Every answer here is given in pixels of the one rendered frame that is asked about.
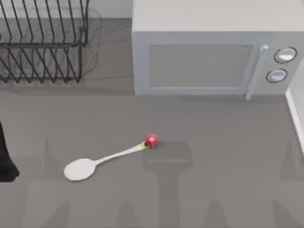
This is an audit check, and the microwave oven door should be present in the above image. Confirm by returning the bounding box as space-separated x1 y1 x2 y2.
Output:
132 31 273 96

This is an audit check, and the white spoon with red ladybird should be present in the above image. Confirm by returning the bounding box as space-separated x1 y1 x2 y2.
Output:
63 133 160 182

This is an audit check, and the pale grey microwave oven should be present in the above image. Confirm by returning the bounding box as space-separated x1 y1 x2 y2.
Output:
131 0 304 100

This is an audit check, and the microwave knob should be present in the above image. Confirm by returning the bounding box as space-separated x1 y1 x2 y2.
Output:
266 68 289 83
274 47 298 64

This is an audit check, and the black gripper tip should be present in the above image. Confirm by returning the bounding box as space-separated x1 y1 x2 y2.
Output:
0 122 20 183

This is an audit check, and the black wire dish rack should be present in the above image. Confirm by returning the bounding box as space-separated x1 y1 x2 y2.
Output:
0 0 91 84

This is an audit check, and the microwave door handle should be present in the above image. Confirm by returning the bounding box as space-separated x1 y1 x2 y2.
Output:
245 44 269 101

